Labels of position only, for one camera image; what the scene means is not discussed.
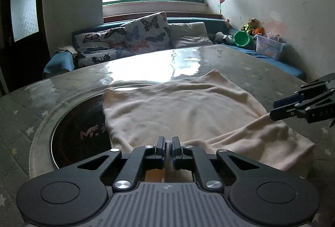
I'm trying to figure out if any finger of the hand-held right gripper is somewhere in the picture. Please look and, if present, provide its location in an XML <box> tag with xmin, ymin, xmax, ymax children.
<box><xmin>272</xmin><ymin>73</ymin><xmax>335</xmax><ymax>109</ymax></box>
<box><xmin>269</xmin><ymin>97</ymin><xmax>335</xmax><ymax>124</ymax></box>

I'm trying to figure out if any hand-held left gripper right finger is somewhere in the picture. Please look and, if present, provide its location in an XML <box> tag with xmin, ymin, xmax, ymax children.
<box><xmin>171</xmin><ymin>136</ymin><xmax>263</xmax><ymax>189</ymax></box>

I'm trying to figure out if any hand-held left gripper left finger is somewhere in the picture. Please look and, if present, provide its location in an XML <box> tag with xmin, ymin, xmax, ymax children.
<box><xmin>76</xmin><ymin>136</ymin><xmax>166</xmax><ymax>190</ymax></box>

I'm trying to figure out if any white towel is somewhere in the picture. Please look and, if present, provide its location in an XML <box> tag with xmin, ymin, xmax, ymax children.
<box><xmin>103</xmin><ymin>69</ymin><xmax>316</xmax><ymax>183</ymax></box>

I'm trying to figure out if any teal sofa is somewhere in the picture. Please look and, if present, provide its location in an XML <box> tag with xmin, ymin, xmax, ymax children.
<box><xmin>43</xmin><ymin>16</ymin><xmax>307</xmax><ymax>81</ymax></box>

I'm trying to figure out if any clear plastic storage box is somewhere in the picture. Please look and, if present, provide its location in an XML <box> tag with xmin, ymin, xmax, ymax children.
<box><xmin>255</xmin><ymin>34</ymin><xmax>286</xmax><ymax>62</ymax></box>

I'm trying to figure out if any green plastic bucket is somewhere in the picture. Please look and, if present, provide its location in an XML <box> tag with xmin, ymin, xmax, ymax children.
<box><xmin>233</xmin><ymin>30</ymin><xmax>252</xmax><ymax>48</ymax></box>

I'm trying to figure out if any round black induction cooktop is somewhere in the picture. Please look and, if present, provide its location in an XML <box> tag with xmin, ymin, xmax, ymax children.
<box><xmin>49</xmin><ymin>84</ymin><xmax>160</xmax><ymax>169</ymax></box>

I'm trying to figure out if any brown teddy bear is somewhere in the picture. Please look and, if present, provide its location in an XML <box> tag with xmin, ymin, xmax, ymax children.
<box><xmin>240</xmin><ymin>18</ymin><xmax>262</xmax><ymax>35</ymax></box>

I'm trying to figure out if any grey plush toy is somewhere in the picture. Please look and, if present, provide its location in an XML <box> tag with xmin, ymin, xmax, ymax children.
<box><xmin>214</xmin><ymin>31</ymin><xmax>235</xmax><ymax>46</ymax></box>

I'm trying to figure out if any beige pillow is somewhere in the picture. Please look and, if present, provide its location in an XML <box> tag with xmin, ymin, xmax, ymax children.
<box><xmin>167</xmin><ymin>22</ymin><xmax>214</xmax><ymax>49</ymax></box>

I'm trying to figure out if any square butterfly print pillow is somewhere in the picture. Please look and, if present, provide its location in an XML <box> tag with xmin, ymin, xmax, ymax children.
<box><xmin>124</xmin><ymin>12</ymin><xmax>171</xmax><ymax>55</ymax></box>

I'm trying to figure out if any long butterfly print pillow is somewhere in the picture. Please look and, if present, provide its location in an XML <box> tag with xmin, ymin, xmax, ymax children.
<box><xmin>73</xmin><ymin>28</ymin><xmax>133</xmax><ymax>68</ymax></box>

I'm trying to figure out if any blue towel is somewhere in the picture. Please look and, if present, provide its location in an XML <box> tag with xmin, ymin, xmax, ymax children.
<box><xmin>43</xmin><ymin>51</ymin><xmax>75</xmax><ymax>79</ymax></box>

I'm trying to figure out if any small white cloth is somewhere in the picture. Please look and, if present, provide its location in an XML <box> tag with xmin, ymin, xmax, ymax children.
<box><xmin>56</xmin><ymin>45</ymin><xmax>77</xmax><ymax>55</ymax></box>

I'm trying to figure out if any dark wooden door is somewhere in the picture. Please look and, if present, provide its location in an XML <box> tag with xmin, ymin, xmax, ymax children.
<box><xmin>0</xmin><ymin>0</ymin><xmax>51</xmax><ymax>95</ymax></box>

